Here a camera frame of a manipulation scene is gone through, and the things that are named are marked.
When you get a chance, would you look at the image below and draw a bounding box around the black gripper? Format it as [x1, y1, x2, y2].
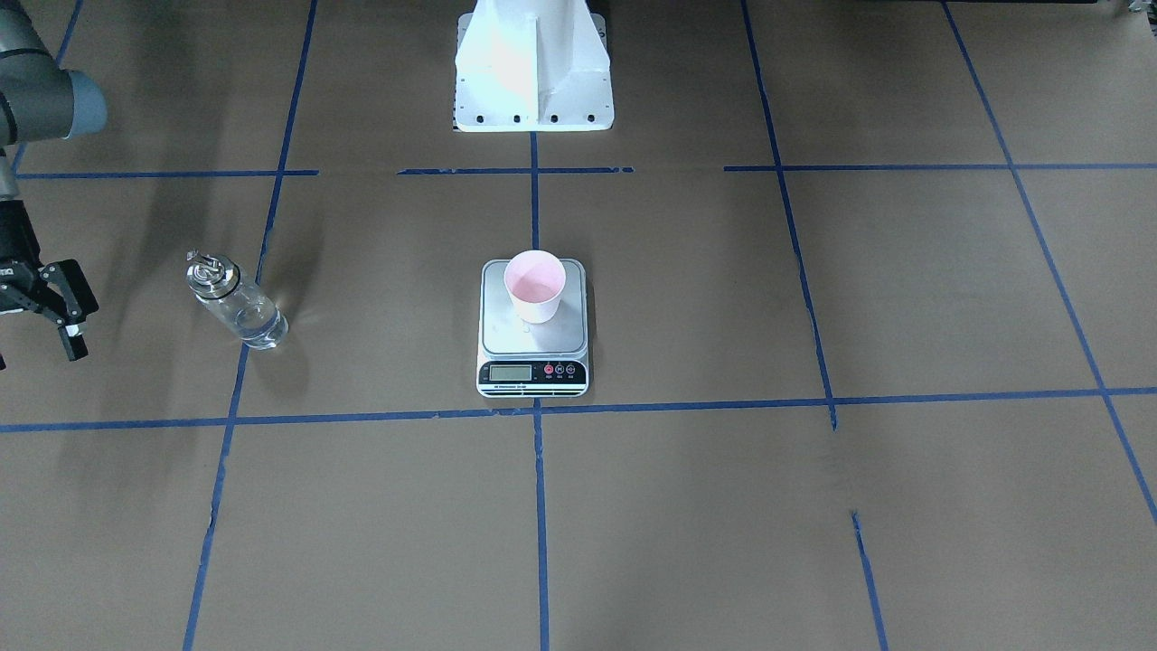
[1, 201, 100, 362]

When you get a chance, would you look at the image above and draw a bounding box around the clear glass sauce bottle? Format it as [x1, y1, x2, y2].
[186, 249, 288, 350]

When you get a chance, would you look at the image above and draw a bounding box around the pink paper cup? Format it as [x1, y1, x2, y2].
[503, 249, 567, 325]

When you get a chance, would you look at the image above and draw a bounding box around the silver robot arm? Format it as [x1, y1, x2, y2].
[1, 1, 108, 362]

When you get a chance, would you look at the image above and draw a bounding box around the digital kitchen scale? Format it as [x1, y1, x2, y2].
[476, 259, 591, 399]

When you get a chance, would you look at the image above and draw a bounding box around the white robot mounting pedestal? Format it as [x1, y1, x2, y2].
[452, 1, 616, 133]

